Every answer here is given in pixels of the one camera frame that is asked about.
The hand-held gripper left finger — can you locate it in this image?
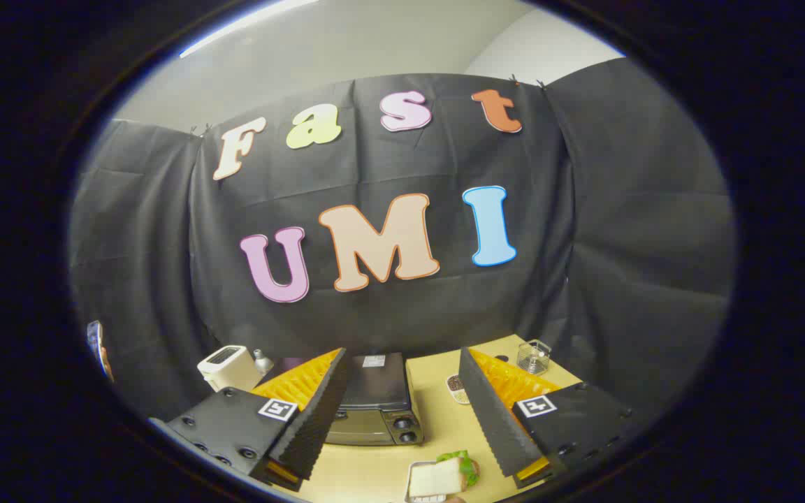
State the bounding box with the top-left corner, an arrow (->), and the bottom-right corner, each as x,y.
165,347 -> 356,492

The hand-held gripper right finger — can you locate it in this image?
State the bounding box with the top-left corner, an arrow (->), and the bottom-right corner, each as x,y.
458,347 -> 635,490

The black toaster oven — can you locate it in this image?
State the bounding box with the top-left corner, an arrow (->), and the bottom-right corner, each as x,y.
268,353 -> 425,446

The lettuce sandwich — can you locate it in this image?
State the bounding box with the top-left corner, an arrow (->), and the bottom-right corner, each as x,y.
409,450 -> 481,499

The white bread toaster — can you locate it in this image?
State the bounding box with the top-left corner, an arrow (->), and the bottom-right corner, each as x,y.
197,344 -> 264,393

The small white seed dish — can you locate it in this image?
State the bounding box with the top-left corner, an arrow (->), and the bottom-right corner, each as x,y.
446,374 -> 472,406

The clear square holder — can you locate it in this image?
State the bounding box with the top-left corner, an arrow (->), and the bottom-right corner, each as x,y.
516,339 -> 553,377

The white sandwich dish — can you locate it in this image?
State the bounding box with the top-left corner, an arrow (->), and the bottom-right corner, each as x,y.
405,460 -> 449,503

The black backdrop cloth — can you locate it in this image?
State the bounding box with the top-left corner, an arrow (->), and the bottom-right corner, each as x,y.
67,58 -> 737,423

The colourful flat object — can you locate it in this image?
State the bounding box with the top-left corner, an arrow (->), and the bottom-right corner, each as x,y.
86,320 -> 115,383

